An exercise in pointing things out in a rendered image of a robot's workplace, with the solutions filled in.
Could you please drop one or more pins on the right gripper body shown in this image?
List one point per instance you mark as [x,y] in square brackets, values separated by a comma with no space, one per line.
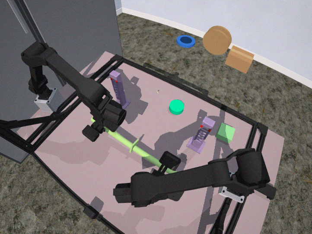
[169,161]

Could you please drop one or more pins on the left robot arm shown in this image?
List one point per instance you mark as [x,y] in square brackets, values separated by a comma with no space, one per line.
[87,89]

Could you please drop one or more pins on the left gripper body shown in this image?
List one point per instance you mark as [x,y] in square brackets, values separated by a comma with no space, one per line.
[92,133]

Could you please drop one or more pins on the green block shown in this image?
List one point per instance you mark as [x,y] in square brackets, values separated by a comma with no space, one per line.
[225,133]

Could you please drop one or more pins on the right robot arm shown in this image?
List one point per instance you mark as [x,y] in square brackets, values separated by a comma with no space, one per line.
[146,188]

